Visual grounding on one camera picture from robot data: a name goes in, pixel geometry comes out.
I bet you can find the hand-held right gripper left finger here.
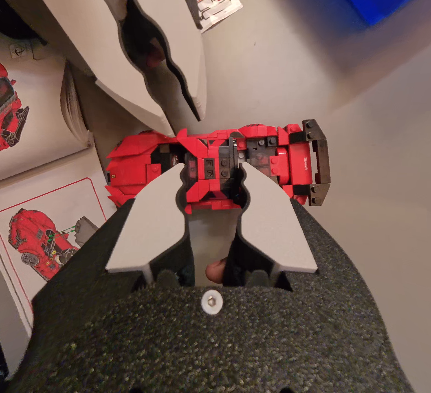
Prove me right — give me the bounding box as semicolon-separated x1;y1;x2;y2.
104;162;192;283

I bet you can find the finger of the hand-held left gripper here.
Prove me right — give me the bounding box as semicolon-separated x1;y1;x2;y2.
38;0;176;137
127;0;207;122

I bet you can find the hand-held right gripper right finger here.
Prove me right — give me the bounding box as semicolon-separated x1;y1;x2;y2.
236;161;319;282

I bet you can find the red lego car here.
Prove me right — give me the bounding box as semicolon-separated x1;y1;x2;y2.
105;119;331;210

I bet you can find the lego instruction booklet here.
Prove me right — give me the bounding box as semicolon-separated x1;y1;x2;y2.
0;43;117;380

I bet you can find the person's left hand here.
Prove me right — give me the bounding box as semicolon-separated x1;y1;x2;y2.
146;38;166;67

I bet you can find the person's right hand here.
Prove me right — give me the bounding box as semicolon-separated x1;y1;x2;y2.
206;260;227;282

